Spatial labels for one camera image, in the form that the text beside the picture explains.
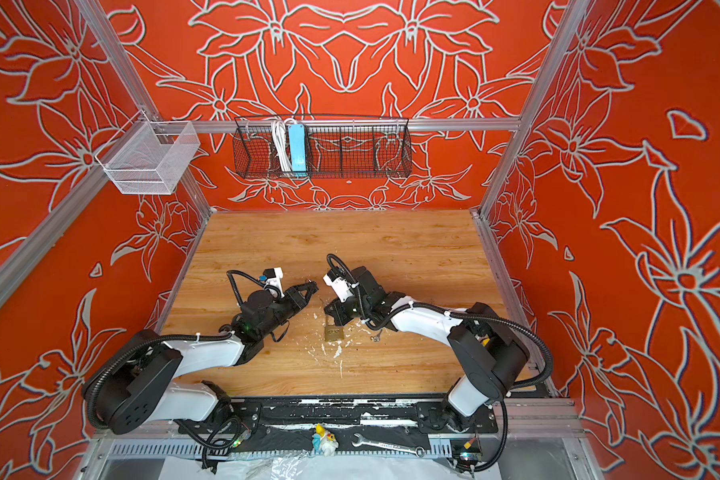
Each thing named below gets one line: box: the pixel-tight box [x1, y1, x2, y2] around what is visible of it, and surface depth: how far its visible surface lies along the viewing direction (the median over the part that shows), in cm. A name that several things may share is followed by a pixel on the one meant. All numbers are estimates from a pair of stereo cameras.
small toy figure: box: [312, 423, 339, 457], surface depth 69 cm
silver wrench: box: [352, 433, 426, 458], surface depth 70 cm
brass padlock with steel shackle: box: [324, 325, 345, 342], surface depth 89 cm
